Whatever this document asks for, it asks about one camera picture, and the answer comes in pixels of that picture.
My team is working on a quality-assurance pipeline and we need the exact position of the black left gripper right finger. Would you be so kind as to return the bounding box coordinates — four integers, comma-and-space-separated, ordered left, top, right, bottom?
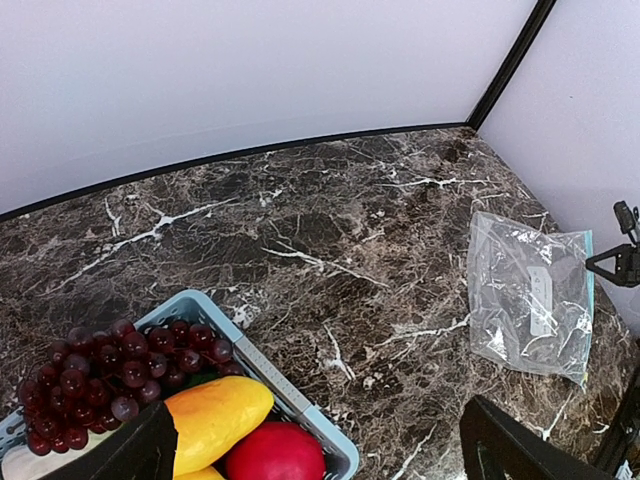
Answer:
459, 395, 612, 480

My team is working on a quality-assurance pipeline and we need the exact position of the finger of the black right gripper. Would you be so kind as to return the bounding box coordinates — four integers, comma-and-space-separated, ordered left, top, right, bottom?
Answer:
585, 244, 640, 287

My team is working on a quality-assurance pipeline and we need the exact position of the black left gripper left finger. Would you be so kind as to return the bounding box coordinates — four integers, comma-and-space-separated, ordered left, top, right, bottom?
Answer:
47, 401, 178, 480

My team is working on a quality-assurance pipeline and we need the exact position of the clear zip top bag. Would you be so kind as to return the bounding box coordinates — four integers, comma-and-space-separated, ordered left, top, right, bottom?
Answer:
467, 212, 595, 386

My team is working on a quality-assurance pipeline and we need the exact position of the yellow lemon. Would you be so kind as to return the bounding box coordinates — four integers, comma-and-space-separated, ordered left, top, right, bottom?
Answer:
173, 466, 225, 480

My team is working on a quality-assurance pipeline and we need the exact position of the yellow mango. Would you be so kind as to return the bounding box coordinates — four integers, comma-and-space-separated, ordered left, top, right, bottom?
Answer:
164, 376, 274, 477

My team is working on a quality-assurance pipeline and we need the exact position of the dark red grape bunch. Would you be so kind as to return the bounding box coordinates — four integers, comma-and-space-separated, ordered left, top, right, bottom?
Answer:
17, 315, 244, 456

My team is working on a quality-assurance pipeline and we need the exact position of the red apple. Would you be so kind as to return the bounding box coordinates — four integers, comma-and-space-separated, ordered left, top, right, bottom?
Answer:
225, 422, 326, 480

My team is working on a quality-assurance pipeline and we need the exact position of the light blue plastic basket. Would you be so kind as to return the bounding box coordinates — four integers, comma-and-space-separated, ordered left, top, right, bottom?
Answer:
0, 289, 361, 480

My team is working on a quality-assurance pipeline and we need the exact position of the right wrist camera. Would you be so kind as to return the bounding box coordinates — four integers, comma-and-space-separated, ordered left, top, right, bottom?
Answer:
613, 201, 640, 245

